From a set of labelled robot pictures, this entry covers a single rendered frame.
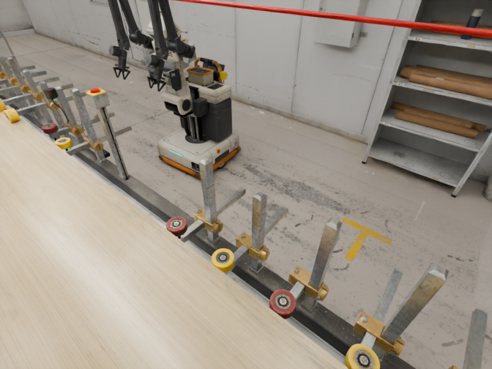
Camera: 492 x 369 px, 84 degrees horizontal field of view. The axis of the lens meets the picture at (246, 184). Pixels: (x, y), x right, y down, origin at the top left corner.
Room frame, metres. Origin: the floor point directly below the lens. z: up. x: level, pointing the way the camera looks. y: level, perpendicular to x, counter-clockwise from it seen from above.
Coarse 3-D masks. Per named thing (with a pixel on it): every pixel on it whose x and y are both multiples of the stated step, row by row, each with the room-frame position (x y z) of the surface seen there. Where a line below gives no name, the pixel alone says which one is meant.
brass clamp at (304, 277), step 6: (300, 270) 0.56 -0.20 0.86; (294, 276) 0.54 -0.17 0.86; (300, 276) 0.54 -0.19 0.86; (306, 276) 0.54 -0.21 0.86; (294, 282) 0.53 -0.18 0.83; (300, 282) 0.52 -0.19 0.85; (306, 282) 0.52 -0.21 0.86; (306, 288) 0.50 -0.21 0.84; (312, 288) 0.49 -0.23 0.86; (318, 288) 0.49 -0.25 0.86; (324, 288) 0.49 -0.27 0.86; (312, 294) 0.49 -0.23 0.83; (318, 294) 0.48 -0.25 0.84; (324, 294) 0.47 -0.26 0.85; (318, 300) 0.47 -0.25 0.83
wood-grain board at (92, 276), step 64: (0, 128) 1.51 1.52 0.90; (0, 192) 0.92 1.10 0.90; (64, 192) 0.92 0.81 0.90; (0, 256) 0.58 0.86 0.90; (64, 256) 0.58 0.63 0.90; (128, 256) 0.58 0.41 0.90; (192, 256) 0.58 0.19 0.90; (0, 320) 0.36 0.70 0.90; (64, 320) 0.36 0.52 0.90; (128, 320) 0.36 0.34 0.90; (192, 320) 0.36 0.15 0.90; (256, 320) 0.37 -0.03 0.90
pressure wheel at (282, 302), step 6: (276, 294) 0.44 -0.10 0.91; (282, 294) 0.44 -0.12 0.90; (288, 294) 0.44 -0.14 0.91; (270, 300) 0.42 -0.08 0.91; (276, 300) 0.42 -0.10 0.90; (282, 300) 0.42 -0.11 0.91; (288, 300) 0.42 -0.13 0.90; (294, 300) 0.42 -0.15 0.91; (270, 306) 0.41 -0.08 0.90; (276, 306) 0.40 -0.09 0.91; (282, 306) 0.41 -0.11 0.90; (288, 306) 0.41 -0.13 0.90; (294, 306) 0.40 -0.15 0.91; (276, 312) 0.39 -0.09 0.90; (282, 312) 0.39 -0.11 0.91; (288, 312) 0.39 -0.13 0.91
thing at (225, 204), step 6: (234, 192) 1.02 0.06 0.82; (240, 192) 1.02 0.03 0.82; (228, 198) 0.98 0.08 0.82; (234, 198) 0.98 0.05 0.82; (222, 204) 0.93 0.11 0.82; (228, 204) 0.95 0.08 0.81; (222, 210) 0.91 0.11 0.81; (198, 222) 0.82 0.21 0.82; (192, 228) 0.78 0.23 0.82; (198, 228) 0.80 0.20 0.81; (186, 234) 0.75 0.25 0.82; (192, 234) 0.77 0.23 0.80; (186, 240) 0.74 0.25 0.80
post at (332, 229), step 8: (328, 224) 0.51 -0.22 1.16; (336, 224) 0.50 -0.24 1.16; (328, 232) 0.50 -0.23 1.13; (336, 232) 0.49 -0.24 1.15; (328, 240) 0.50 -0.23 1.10; (336, 240) 0.51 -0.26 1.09; (320, 248) 0.51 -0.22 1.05; (328, 248) 0.49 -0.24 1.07; (320, 256) 0.50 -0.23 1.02; (328, 256) 0.49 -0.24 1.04; (320, 264) 0.50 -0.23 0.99; (328, 264) 0.51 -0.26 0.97; (312, 272) 0.51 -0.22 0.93; (320, 272) 0.49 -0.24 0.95; (312, 280) 0.50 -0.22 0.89; (320, 280) 0.49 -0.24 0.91; (304, 304) 0.51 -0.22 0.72; (312, 304) 0.49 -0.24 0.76
